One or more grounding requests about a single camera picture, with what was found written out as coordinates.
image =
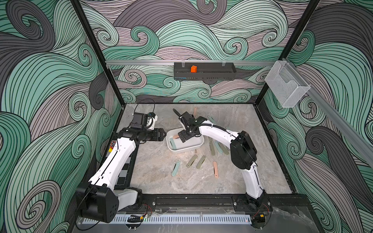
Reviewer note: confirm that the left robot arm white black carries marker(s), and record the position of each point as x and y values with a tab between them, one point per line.
97	199

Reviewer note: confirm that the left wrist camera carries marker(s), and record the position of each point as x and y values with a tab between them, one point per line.
143	121

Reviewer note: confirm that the olive knife row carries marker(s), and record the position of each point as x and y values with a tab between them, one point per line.
212	148
224	148

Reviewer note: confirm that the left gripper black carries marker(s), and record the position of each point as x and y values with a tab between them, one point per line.
157	135

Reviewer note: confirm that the mint knife back row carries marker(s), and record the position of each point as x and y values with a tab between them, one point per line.
211	119

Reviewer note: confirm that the checkerboard mat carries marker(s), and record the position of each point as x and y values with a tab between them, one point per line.
125	175

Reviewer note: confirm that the aluminium rail wall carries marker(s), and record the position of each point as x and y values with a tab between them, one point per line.
161	62
356	140

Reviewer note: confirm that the orange cube on shelf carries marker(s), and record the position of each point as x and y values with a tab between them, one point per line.
193	69

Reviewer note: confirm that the clear plastic wall bin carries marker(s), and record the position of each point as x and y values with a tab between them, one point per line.
286	83

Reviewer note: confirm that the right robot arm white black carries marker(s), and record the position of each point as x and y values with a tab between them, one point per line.
242	150

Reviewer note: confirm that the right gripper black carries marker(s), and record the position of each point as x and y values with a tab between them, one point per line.
184	133

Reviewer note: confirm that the aluminium rail right wall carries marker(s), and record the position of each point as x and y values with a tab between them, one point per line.
356	140

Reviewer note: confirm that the black wall shelf tray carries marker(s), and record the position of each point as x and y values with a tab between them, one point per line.
205	72

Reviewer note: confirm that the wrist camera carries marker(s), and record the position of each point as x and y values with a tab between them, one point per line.
188	121
143	121

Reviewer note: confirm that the white slotted cable duct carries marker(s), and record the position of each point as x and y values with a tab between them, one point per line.
199	219

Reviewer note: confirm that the aluminium rail back wall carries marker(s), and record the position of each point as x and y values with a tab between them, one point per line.
161	62

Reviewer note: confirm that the white storage box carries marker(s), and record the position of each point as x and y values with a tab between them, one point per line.
192	144

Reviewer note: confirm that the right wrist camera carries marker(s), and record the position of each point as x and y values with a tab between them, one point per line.
188	121

